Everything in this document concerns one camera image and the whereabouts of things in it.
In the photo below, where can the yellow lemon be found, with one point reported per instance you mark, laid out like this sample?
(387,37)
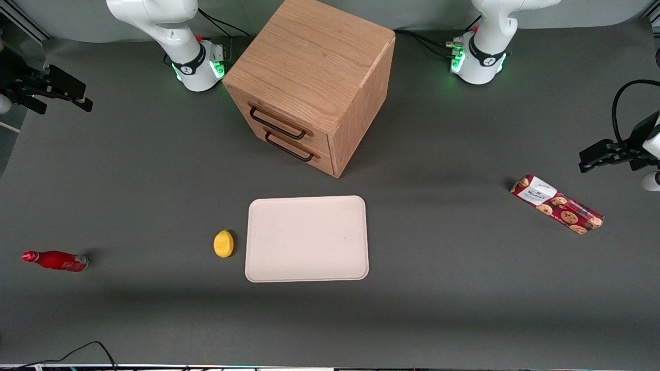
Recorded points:
(223,244)

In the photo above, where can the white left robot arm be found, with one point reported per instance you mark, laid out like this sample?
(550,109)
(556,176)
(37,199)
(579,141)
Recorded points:
(484,62)

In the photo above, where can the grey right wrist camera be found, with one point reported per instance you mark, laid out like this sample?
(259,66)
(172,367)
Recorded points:
(3,104)

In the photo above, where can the beige rectangular tray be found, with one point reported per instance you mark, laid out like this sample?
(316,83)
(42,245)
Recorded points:
(307,239)

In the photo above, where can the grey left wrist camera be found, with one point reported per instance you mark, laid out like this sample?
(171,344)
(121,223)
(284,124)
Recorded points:
(652,182)

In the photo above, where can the wooden drawer front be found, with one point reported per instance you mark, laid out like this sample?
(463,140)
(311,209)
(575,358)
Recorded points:
(319,141)
(322,162)

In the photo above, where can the aluminium frame profile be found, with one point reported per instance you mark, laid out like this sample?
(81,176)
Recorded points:
(28,21)
(656,19)

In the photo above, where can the red cookie box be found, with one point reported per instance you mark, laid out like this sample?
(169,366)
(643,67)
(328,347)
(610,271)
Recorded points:
(557,205)

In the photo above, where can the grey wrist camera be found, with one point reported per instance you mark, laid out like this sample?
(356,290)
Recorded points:
(652,182)
(3,104)

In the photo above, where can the wooden drawer cabinet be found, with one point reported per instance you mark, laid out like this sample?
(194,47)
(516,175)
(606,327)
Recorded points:
(314,56)

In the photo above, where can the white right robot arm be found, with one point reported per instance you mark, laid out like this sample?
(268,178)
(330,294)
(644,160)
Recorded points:
(191,67)

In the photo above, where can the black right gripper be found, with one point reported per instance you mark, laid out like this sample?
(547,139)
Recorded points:
(19,82)

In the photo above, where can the red bottle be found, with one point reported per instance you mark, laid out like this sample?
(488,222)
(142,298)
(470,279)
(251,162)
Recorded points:
(56,260)

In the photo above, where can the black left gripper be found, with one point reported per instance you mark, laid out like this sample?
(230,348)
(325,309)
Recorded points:
(632,152)

